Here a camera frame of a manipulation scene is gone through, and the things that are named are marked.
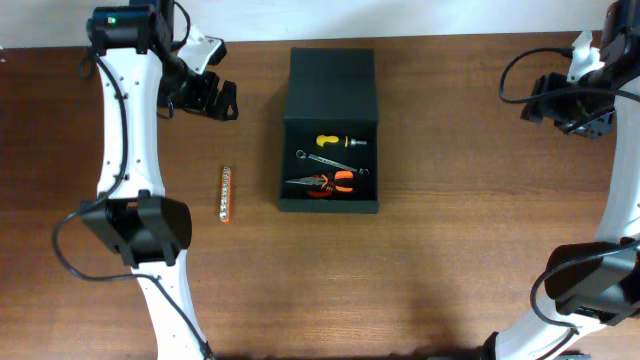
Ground silver double-ended wrench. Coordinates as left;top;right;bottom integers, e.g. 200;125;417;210
295;150;370;175

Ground yellow black stubby screwdriver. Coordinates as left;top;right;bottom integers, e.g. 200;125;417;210
316;135;368;148

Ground orange socket bit rail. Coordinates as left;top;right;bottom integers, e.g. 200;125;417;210
219;166;232;223

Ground orange black long-nose pliers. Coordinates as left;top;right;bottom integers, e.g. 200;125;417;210
285;170;355;198

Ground small red cutting pliers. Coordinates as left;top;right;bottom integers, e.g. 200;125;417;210
307;175;334;198

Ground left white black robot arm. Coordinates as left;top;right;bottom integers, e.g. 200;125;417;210
78;0;239;359

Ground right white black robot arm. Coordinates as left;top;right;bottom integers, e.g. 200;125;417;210
470;0;639;360

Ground black open cardboard box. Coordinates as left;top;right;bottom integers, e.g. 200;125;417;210
278;48;379;214

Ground right black camera cable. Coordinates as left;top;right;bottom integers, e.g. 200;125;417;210
498;46;640;360

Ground black camera cable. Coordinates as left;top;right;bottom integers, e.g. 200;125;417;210
51;0;216;360
498;46;640;360

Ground left black camera cable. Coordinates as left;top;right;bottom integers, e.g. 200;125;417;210
51;0;216;360

